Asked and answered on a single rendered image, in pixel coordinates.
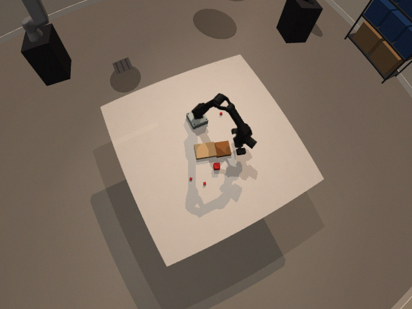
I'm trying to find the tan flat board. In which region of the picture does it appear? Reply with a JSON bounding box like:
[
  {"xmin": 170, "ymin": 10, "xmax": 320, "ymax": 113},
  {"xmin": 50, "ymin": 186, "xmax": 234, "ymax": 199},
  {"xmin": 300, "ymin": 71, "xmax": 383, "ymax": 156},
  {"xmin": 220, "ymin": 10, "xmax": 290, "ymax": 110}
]
[{"xmin": 194, "ymin": 142, "xmax": 217, "ymax": 160}]

